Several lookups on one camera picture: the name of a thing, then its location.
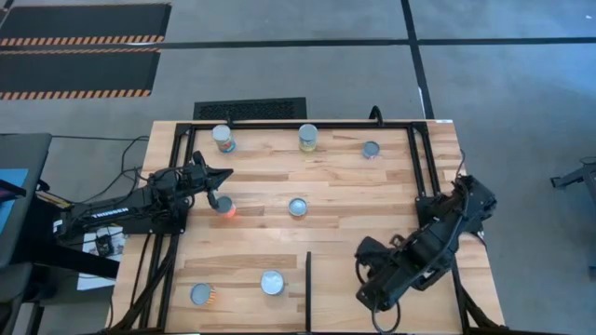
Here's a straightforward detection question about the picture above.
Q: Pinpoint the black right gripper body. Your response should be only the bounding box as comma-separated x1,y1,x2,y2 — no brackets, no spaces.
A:
366,245,421,288

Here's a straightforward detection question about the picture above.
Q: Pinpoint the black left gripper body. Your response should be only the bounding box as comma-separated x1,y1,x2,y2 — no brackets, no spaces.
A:
178,160,210,197

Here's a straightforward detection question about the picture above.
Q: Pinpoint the small can orange label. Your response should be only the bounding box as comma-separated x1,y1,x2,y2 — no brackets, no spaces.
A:
214,195,237,220

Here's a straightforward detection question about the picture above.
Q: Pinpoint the tall can multicoloured label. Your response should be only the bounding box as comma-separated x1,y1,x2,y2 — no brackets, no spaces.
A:
211,124,237,154

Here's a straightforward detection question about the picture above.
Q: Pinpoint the short pineapple rings can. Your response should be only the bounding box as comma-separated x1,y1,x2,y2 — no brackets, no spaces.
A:
287,196,309,219

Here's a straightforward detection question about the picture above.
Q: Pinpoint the tall can yellow label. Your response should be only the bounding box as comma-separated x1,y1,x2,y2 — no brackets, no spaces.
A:
297,123,319,154

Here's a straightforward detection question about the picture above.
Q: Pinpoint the black floor vent grille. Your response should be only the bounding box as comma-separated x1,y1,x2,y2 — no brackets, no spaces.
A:
193,97,308,121

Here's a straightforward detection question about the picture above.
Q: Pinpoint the tall blue peas can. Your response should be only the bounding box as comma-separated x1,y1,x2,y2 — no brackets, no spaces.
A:
260,269,286,297

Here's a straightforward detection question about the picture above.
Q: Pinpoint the short can orange striped label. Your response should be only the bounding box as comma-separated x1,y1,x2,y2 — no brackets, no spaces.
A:
189,282,218,307

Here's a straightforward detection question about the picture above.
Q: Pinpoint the small black device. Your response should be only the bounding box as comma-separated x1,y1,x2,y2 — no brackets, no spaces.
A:
95,234,115,256

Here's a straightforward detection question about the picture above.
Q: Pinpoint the white paper sheet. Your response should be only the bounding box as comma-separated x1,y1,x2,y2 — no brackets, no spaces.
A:
76,227,127,292

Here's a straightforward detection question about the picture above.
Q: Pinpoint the black desk leg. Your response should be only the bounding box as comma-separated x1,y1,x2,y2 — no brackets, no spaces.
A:
13,199,120,280

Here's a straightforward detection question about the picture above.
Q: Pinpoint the black hazard-striped floor mat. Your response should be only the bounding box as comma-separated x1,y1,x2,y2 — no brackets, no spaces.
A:
0,48,162,101
0,3,172,47

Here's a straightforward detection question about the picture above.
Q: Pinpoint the dark grey desk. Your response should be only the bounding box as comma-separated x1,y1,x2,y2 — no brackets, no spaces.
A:
0,132,53,271

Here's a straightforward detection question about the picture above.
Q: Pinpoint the blue sheet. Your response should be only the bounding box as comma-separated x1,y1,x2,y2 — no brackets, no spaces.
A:
0,167,30,234

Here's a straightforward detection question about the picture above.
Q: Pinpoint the grey stand leg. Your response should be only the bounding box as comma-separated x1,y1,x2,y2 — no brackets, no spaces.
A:
549,156,596,206

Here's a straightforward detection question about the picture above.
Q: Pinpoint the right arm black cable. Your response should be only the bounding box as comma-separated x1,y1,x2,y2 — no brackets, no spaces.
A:
371,301,402,335

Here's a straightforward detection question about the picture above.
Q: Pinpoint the wooden shelf black frame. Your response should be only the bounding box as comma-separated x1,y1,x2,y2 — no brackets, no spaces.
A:
305,249,465,334

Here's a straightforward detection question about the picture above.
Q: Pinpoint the black floor cable bundle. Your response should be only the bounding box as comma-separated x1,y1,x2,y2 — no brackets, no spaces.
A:
50,133,153,206

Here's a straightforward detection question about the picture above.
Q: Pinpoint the black metal table frame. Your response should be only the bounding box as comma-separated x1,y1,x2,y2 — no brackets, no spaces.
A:
109,119,508,335

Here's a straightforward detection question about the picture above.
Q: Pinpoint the yellow black strap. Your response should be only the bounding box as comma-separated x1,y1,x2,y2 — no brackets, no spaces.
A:
35,191,72,209

